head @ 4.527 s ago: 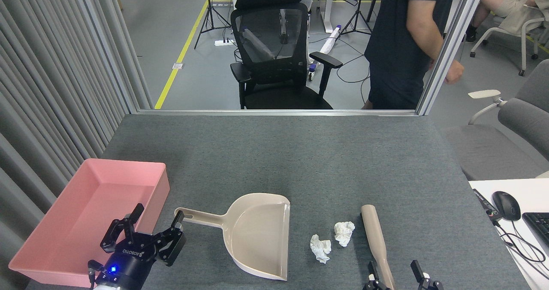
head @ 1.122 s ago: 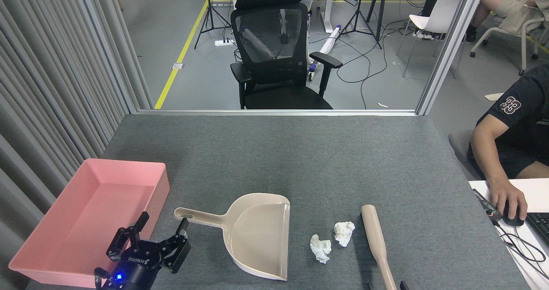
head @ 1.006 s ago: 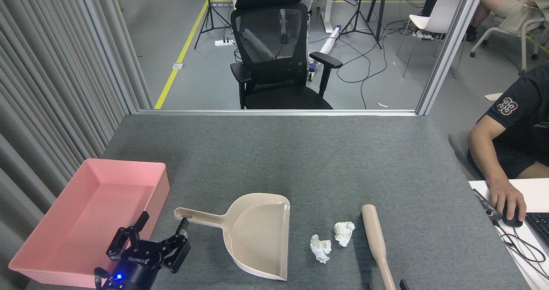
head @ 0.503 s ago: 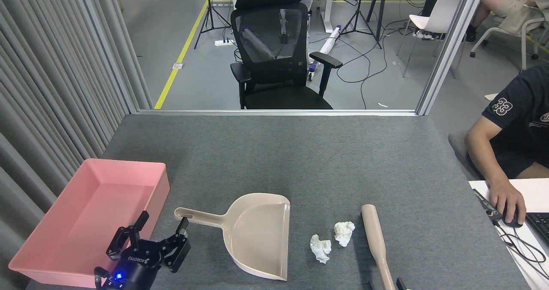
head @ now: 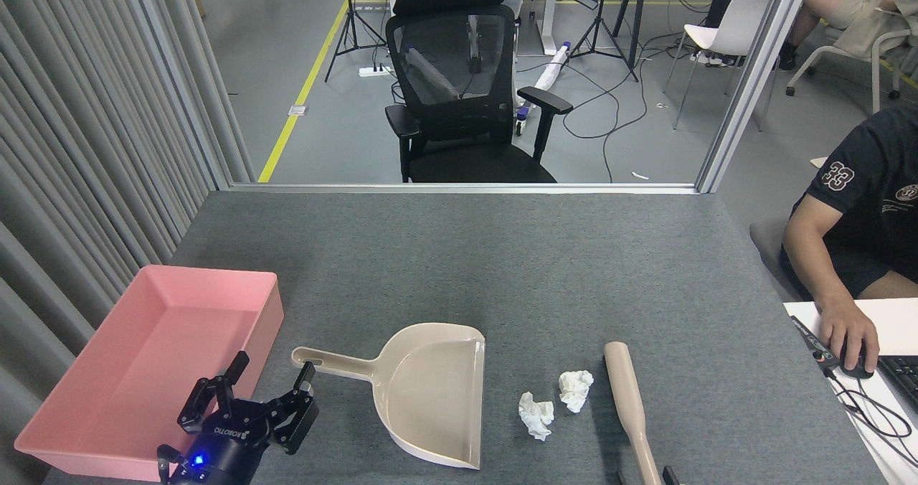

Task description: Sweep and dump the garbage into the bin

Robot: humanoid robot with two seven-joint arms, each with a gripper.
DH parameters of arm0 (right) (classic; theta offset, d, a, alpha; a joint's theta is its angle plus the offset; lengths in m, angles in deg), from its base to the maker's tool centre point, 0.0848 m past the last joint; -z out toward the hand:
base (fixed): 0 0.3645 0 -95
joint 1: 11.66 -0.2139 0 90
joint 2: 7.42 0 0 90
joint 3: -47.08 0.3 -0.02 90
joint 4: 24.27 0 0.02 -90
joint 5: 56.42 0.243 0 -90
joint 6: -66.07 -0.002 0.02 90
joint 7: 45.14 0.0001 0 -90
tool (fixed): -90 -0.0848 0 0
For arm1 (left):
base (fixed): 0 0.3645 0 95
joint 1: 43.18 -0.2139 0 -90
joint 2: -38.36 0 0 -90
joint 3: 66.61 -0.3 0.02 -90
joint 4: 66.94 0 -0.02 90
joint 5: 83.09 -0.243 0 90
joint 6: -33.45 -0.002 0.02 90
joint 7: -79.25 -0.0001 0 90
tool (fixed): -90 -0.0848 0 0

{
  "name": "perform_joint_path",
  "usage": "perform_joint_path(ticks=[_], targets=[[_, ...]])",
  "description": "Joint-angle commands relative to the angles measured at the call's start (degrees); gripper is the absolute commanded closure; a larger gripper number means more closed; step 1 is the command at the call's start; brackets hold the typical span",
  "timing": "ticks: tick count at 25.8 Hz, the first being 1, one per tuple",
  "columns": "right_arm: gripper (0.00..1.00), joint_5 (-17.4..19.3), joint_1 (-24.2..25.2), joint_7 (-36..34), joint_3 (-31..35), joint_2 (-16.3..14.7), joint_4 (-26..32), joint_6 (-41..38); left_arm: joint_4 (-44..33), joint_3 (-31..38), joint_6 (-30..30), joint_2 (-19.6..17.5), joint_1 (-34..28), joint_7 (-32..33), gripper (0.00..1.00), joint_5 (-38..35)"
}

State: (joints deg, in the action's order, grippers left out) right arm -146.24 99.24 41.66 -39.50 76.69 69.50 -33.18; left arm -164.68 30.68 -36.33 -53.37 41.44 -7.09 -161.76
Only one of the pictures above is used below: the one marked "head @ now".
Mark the beige hand brush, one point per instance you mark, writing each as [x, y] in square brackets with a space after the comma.
[624, 384]

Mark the person's right hand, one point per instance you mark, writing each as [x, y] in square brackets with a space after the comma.
[846, 331]

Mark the grey upholstered chair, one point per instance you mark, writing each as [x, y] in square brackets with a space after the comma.
[767, 245]

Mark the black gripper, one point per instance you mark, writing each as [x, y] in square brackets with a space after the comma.
[229, 438]

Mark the black mesh office chair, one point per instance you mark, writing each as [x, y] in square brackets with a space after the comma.
[466, 62]

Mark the silver aluminium post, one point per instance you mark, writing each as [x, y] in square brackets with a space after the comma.
[753, 76]

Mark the pink plastic bin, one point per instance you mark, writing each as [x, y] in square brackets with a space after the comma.
[143, 370]

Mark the white desk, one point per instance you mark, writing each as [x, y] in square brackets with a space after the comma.
[896, 327]

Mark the black computer mouse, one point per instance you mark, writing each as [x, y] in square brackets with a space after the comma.
[859, 372]

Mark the beige plastic dustpan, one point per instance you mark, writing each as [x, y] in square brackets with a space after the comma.
[430, 399]

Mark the black tripod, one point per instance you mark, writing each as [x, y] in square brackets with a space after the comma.
[636, 19]
[351, 11]

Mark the person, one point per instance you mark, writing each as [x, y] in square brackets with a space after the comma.
[875, 198]
[853, 11]

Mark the white stand on wheels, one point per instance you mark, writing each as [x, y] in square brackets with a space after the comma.
[549, 11]

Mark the black control box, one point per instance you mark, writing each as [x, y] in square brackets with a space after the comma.
[810, 338]

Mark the white frame armchair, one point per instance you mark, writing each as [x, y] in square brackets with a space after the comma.
[876, 76]

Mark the person's right forearm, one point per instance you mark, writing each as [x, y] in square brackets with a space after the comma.
[817, 270]

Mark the white power strip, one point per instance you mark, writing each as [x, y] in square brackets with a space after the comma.
[374, 71]

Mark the white plastic chair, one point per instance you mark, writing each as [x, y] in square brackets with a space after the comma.
[731, 26]

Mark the white rolled sheet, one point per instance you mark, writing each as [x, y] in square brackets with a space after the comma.
[552, 69]

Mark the black keyboard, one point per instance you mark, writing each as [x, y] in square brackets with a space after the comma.
[900, 381]

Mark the white paper ball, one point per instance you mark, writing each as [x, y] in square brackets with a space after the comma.
[536, 415]
[575, 388]

